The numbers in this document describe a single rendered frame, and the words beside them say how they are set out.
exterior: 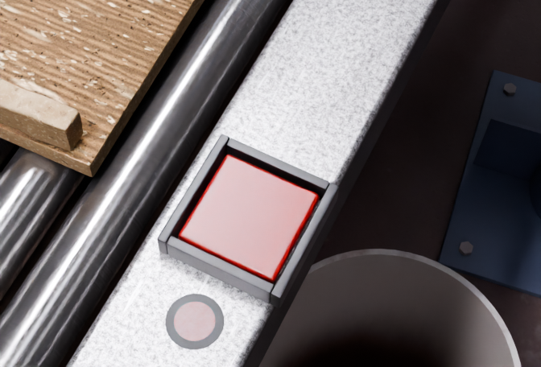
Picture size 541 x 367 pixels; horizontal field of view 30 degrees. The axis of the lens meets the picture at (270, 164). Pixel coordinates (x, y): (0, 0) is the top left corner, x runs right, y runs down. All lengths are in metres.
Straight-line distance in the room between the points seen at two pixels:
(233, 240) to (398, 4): 0.20
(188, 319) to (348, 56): 0.20
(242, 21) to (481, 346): 0.68
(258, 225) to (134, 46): 0.14
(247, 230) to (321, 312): 0.73
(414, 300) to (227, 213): 0.72
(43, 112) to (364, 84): 0.20
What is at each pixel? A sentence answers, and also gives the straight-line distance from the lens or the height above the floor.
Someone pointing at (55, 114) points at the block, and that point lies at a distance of 0.57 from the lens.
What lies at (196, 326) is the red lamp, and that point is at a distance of 0.55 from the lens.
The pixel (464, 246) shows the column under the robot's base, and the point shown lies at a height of 0.02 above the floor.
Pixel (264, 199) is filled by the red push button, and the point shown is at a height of 0.93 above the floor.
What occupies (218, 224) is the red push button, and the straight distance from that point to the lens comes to 0.56.
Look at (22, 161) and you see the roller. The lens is 0.61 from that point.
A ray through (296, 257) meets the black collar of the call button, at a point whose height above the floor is 0.93.
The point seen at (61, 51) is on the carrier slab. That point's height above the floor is 0.94.
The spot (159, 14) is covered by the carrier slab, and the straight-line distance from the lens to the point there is 0.63.
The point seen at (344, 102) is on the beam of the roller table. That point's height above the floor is 0.92.
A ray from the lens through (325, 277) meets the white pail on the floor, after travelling 1.19.
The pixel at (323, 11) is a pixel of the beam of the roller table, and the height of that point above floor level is 0.92.
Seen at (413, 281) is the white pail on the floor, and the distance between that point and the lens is 1.23.
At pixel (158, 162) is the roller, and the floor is 0.92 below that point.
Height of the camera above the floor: 1.44
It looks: 61 degrees down
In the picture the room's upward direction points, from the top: 2 degrees clockwise
